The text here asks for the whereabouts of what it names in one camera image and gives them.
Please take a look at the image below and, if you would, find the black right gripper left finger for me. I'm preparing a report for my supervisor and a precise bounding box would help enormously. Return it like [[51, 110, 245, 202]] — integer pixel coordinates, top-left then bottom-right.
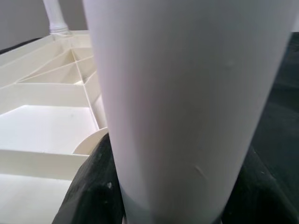
[[51, 133, 127, 224]]

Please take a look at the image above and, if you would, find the black cloth table cover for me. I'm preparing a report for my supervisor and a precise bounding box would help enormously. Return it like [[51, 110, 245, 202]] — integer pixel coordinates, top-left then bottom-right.
[[0, 31, 299, 178]]

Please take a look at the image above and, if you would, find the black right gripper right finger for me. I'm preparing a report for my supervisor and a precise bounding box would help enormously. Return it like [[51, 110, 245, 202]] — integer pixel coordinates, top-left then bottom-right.
[[221, 149, 299, 224]]

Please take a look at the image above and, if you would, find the white plastic children table top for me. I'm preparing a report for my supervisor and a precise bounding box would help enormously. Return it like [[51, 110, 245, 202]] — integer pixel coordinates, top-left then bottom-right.
[[0, 29, 111, 222]]

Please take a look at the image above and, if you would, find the white tapered plastic table leg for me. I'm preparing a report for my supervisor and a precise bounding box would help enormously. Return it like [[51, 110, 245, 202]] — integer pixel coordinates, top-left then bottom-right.
[[43, 0, 69, 33], [81, 0, 295, 224]]

